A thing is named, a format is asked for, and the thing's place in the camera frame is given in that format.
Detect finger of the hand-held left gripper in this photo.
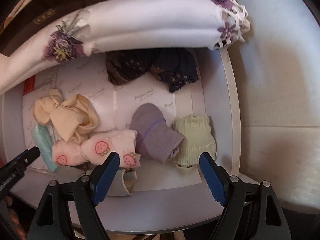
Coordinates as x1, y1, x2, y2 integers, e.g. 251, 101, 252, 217
0, 146, 40, 195

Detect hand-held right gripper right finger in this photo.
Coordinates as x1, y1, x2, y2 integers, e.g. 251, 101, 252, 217
199, 152, 293, 240

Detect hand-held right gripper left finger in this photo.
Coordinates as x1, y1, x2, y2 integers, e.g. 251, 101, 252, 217
27, 152, 120, 240

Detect grey knotted garment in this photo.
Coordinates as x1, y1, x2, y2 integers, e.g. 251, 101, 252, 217
57, 166, 138, 197

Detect pink strawberry print socks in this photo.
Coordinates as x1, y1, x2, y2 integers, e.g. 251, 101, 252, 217
52, 129, 141, 168

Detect mint green cloth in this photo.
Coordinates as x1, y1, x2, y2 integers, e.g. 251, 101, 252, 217
31, 124, 59, 172

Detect pale green knit sock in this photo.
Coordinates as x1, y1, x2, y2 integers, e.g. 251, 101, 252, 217
171, 114, 217, 178

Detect beige knotted garment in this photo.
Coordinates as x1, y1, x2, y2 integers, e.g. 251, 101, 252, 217
33, 88, 99, 144

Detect purple knit sock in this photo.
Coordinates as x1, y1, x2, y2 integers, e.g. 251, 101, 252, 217
130, 102, 184, 163

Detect white bedside table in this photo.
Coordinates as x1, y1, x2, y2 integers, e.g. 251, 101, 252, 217
0, 47, 242, 233

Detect dark brown lace underwear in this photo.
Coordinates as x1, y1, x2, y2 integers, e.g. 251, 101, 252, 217
105, 50, 155, 85

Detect navy lace underwear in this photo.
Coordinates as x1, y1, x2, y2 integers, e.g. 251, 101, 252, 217
149, 48, 200, 93

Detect brown storage box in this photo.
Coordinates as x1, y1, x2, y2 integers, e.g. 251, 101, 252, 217
0, 0, 163, 53

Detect person's left hand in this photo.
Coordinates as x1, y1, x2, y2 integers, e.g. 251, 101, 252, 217
4, 195, 27, 239

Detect small red packet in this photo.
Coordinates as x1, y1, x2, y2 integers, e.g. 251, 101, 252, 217
23, 77, 35, 96

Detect white printed paper liner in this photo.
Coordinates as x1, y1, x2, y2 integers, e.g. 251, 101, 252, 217
22, 52, 208, 185

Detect white floral embroidered cloth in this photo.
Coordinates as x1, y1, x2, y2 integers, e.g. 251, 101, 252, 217
0, 0, 250, 95

